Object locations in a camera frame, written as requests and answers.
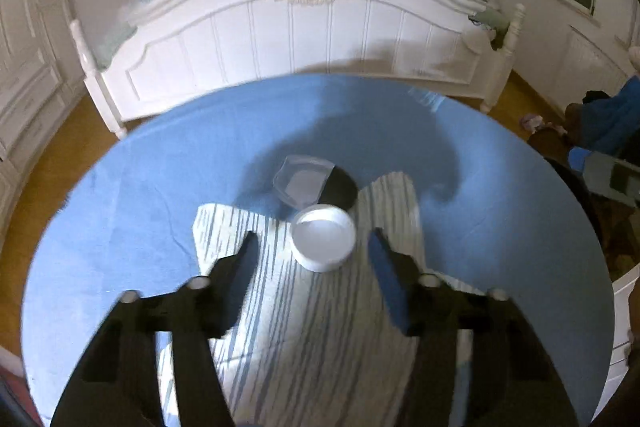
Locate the white striped cloth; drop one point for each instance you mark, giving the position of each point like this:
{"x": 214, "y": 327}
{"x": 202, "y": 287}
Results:
{"x": 310, "y": 347}

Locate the white nightstand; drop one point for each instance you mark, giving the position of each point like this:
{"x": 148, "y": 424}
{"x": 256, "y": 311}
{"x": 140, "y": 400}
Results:
{"x": 625, "y": 332}

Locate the black round lid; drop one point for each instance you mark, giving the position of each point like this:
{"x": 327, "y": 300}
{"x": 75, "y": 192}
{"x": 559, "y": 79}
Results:
{"x": 342, "y": 189}

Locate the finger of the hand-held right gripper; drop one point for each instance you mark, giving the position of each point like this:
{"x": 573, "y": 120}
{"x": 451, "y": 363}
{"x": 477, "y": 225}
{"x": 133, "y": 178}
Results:
{"x": 579, "y": 158}

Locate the white round bowl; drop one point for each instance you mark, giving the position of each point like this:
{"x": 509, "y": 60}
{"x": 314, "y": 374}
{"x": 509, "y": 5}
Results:
{"x": 324, "y": 237}

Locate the white radiator cover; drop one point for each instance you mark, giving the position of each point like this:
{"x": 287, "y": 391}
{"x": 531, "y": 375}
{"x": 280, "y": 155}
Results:
{"x": 595, "y": 62}

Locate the blue cloth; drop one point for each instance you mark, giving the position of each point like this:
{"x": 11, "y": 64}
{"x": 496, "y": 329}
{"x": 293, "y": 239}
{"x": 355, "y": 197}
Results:
{"x": 612, "y": 117}

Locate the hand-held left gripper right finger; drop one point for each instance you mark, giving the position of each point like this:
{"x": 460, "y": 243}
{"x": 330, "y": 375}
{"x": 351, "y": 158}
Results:
{"x": 391, "y": 289}

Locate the white wooden bed frame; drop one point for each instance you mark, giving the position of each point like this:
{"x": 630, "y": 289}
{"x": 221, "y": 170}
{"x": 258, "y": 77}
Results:
{"x": 310, "y": 42}

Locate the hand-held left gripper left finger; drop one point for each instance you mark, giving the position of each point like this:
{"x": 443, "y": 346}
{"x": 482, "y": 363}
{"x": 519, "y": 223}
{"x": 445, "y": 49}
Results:
{"x": 234, "y": 292}

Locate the blue tablecloth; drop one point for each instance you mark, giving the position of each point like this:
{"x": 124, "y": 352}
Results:
{"x": 150, "y": 187}

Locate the pink cloth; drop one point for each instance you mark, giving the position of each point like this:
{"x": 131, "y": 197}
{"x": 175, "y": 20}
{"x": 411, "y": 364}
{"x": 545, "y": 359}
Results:
{"x": 535, "y": 122}

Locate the pale green bedding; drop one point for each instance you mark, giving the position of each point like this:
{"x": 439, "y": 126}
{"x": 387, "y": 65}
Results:
{"x": 487, "y": 14}

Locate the clear plastic container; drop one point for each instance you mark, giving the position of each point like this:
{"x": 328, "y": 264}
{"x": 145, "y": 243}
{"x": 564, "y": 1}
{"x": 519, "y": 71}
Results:
{"x": 300, "y": 182}

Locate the white wardrobe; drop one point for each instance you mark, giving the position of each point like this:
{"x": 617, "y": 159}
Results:
{"x": 30, "y": 82}

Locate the dark cloth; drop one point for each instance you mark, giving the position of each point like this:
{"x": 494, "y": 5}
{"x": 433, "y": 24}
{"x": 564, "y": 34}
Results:
{"x": 580, "y": 117}

